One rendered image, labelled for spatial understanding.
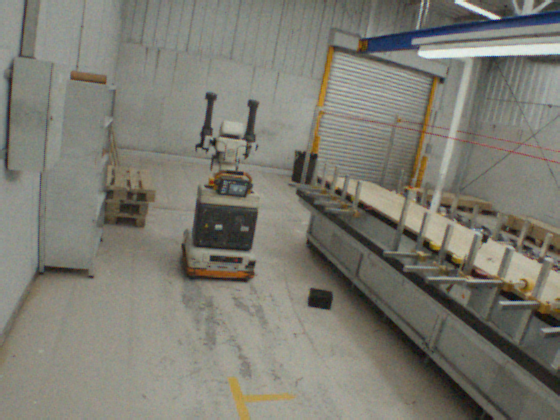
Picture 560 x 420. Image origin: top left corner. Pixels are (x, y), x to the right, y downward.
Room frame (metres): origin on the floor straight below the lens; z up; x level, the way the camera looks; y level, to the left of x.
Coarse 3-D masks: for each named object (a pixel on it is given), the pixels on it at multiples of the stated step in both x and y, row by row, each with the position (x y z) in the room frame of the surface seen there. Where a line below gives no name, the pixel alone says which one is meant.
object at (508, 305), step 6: (552, 300) 1.84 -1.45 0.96; (498, 306) 1.69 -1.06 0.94; (504, 306) 1.67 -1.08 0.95; (510, 306) 1.69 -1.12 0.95; (516, 306) 1.70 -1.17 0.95; (522, 306) 1.72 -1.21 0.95; (528, 306) 1.74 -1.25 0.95; (534, 306) 1.75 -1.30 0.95; (552, 306) 1.81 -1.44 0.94; (558, 306) 1.82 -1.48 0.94
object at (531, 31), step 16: (480, 32) 3.10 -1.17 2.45; (496, 32) 2.95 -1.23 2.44; (512, 32) 2.80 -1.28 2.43; (528, 32) 2.68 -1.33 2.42; (544, 32) 2.56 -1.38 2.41; (464, 80) 4.09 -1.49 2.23; (464, 96) 4.10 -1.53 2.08; (448, 144) 4.10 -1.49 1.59; (448, 160) 4.10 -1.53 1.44; (432, 208) 4.09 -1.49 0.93
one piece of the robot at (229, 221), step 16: (208, 192) 3.45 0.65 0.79; (256, 192) 3.73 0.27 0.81; (208, 208) 3.45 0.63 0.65; (224, 208) 3.50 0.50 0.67; (240, 208) 3.56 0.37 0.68; (256, 208) 3.60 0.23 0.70; (208, 224) 3.46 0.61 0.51; (224, 224) 3.51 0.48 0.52; (240, 224) 3.56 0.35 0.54; (208, 240) 3.47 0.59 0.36; (224, 240) 3.51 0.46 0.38; (240, 240) 3.57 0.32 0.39
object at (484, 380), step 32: (320, 224) 4.79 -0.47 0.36; (384, 224) 3.54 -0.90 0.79; (320, 256) 4.61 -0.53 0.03; (352, 256) 3.98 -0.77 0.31; (448, 256) 2.74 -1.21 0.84; (384, 288) 3.37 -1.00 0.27; (480, 288) 2.39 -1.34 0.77; (416, 320) 2.89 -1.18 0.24; (512, 320) 2.10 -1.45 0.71; (544, 320) 1.92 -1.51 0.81; (416, 352) 2.77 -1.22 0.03; (448, 352) 2.50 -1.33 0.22; (480, 352) 2.26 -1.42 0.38; (544, 352) 1.85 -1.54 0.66; (448, 384) 2.39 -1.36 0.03; (480, 384) 2.17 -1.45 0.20; (512, 384) 1.97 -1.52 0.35; (512, 416) 1.89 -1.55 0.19; (544, 416) 1.74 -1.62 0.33
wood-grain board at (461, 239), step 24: (360, 192) 4.30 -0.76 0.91; (384, 192) 4.66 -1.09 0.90; (408, 216) 3.56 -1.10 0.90; (432, 216) 3.80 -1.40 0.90; (432, 240) 2.87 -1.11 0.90; (456, 240) 3.01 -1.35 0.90; (480, 264) 2.47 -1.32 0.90; (528, 264) 2.71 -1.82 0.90; (552, 288) 2.24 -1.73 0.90; (552, 312) 1.85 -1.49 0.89
